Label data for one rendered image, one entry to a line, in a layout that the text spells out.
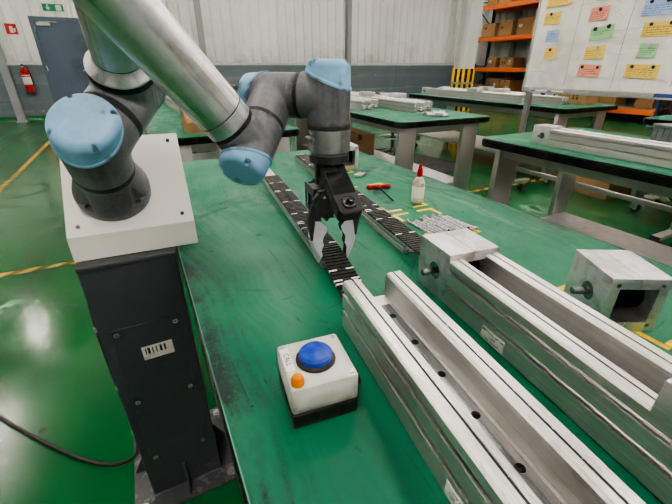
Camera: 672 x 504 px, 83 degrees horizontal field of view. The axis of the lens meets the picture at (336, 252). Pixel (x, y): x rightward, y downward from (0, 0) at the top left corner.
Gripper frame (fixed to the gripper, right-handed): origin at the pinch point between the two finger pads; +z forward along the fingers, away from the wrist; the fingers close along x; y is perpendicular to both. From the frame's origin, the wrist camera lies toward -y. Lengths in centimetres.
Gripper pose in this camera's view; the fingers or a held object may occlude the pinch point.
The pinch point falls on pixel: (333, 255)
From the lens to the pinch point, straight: 75.9
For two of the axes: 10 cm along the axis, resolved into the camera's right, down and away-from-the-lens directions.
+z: 0.0, 9.0, 4.4
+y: -3.4, -4.2, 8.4
